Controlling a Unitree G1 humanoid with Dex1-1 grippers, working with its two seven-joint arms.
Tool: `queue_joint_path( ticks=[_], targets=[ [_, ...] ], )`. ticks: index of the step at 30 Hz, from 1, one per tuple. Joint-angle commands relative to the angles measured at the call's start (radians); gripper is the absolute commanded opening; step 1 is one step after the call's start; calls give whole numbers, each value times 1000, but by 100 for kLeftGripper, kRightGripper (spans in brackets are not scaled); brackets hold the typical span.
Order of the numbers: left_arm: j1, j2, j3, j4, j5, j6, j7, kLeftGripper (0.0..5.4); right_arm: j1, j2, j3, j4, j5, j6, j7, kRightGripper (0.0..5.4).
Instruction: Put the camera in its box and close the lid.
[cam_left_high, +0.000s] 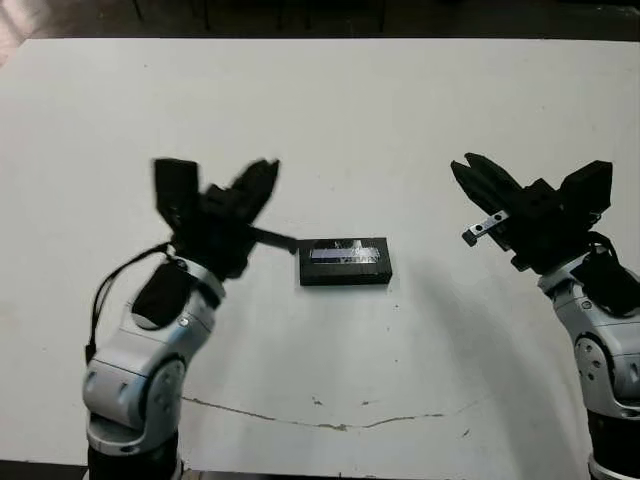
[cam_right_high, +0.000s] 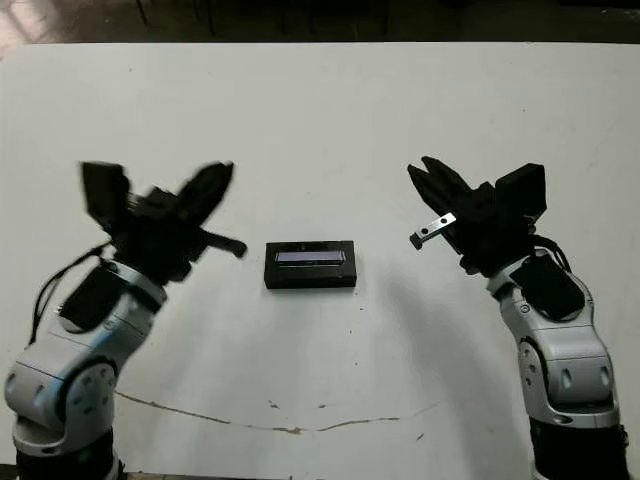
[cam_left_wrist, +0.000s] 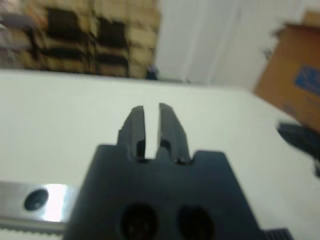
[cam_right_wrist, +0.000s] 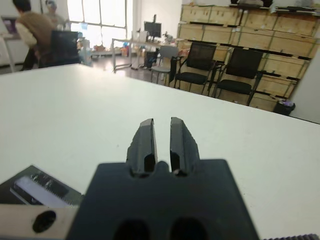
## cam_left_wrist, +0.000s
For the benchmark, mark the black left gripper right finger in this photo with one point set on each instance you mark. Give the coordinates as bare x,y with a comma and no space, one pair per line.
172,132

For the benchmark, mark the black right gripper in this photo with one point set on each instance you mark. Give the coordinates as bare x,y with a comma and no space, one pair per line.
317,168

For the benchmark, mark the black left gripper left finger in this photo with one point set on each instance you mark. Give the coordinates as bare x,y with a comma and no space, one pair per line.
132,135

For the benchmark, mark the large brown cardboard box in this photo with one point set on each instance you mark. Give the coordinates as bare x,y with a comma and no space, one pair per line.
282,75

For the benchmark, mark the dark waste bin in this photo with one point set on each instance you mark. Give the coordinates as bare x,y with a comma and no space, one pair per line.
153,73

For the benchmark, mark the light wooden crate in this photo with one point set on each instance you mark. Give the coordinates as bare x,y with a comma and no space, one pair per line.
143,32
138,68
143,51

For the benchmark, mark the black mesh chair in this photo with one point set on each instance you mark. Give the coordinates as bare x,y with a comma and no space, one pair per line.
65,22
111,32

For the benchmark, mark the grey office chair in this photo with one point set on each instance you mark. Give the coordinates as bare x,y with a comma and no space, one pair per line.
15,22

